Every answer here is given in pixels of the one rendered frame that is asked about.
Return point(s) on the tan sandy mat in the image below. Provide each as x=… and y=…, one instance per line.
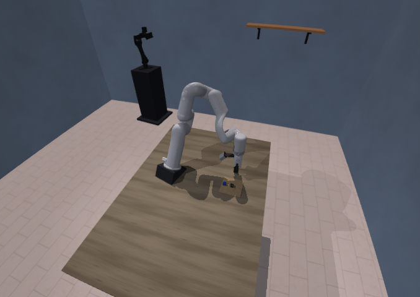
x=235, y=191

